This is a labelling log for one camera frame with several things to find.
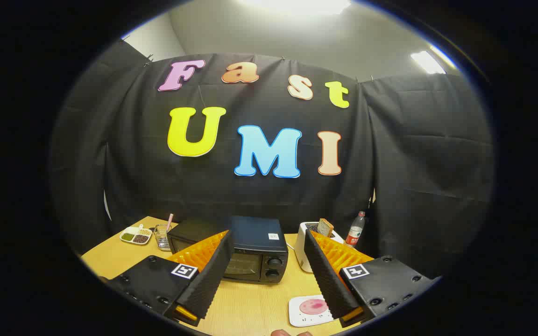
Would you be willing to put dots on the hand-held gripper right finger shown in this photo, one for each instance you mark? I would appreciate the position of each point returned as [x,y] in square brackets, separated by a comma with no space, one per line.
[327,275]

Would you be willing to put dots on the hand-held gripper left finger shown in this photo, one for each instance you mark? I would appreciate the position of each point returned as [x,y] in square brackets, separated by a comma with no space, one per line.
[213,275]

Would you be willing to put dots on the pink ham slice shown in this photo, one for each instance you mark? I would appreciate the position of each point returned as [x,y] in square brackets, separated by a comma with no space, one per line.
[311,306]

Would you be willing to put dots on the white rectangular plate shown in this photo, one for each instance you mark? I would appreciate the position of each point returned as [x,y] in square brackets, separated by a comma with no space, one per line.
[299,318]

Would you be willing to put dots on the black toaster oven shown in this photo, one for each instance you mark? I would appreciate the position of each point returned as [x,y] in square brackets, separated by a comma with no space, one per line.
[255,238]

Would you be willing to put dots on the white pop-up toaster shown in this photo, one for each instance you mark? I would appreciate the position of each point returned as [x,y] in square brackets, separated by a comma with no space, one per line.
[302,247]

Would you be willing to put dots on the brown bread slice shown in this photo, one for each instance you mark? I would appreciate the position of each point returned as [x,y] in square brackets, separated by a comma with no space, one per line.
[325,227]

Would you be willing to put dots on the clear plastic water bottle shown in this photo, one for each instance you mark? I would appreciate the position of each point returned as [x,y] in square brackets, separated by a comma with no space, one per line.
[355,233]

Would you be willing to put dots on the clear glass cup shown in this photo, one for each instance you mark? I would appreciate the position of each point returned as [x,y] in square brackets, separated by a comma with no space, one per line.
[161,239]

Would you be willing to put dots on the pink straw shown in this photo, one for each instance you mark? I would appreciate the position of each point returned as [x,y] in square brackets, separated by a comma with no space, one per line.
[170,220]

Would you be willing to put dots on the white divided bean dish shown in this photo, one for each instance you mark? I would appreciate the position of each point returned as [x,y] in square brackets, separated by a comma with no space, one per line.
[134,237]

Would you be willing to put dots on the rectangular ceiling light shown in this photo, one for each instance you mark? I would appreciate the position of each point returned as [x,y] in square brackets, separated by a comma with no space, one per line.
[428,62]
[297,4]

